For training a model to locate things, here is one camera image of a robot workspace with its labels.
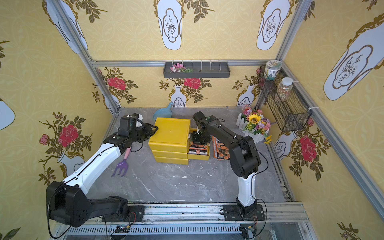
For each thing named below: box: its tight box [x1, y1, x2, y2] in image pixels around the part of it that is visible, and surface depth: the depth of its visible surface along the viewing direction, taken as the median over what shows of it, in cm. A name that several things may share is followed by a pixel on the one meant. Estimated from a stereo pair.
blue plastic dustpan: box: [153, 102, 174, 121], surface depth 119 cm
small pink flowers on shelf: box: [169, 62, 191, 73], surface depth 89 cm
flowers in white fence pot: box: [236, 105, 272, 144], surface depth 92 cm
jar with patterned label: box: [264, 60, 283, 81], surface depth 87 cm
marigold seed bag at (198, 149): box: [188, 144, 208, 155], surface depth 90 cm
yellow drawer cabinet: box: [148, 117, 191, 165], surface depth 83 cm
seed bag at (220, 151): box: [211, 136, 231, 161], surface depth 97 cm
